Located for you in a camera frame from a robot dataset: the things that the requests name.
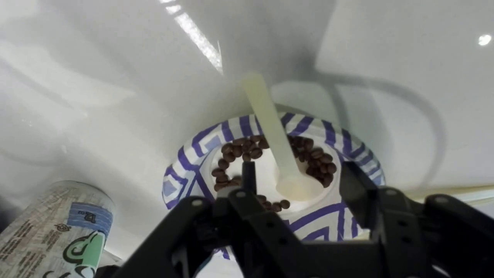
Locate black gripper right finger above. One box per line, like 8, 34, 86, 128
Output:
289, 162, 494, 278

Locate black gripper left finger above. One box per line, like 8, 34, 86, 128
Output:
96, 162, 289, 278

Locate cream plastic spoon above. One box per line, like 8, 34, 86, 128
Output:
241, 73, 322, 201

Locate blue patterned paper bowl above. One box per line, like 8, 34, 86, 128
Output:
162, 113, 384, 243

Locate coffee beans in bowl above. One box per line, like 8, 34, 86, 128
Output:
210, 136, 338, 212

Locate patterned paper cup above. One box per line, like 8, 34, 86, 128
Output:
0, 182, 113, 278

